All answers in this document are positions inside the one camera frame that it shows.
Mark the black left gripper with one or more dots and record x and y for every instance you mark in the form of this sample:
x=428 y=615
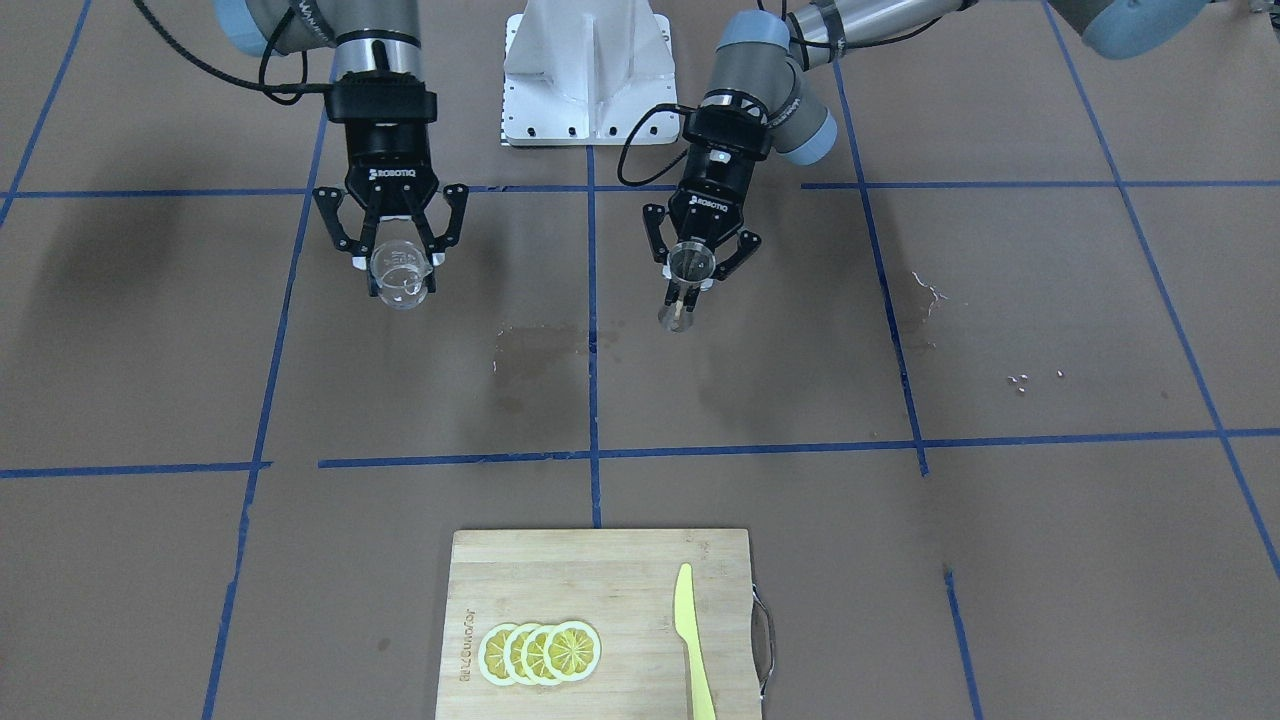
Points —
x=709 y=205

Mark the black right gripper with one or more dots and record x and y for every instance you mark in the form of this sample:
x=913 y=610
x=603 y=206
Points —
x=392 y=177

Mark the clear glass beaker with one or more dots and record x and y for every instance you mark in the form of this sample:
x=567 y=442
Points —
x=400 y=271

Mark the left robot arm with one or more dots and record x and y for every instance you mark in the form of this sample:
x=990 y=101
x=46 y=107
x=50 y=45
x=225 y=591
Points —
x=759 y=105

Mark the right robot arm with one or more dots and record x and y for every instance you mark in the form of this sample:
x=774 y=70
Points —
x=370 y=40

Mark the yellow plastic knife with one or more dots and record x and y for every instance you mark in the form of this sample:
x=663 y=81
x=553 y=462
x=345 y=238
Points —
x=687 y=629

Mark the lemon slice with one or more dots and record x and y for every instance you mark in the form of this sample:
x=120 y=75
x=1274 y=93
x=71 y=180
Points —
x=514 y=653
x=534 y=659
x=493 y=656
x=572 y=651

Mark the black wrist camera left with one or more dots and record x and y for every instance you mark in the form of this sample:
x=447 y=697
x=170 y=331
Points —
x=730 y=130

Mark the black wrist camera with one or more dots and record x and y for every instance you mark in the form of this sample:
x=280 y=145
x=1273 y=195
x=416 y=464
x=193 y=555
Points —
x=730 y=130
x=380 y=101

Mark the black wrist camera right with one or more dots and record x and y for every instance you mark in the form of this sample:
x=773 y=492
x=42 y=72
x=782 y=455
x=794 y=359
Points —
x=380 y=101

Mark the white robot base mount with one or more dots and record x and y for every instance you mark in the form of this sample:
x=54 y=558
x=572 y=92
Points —
x=585 y=73

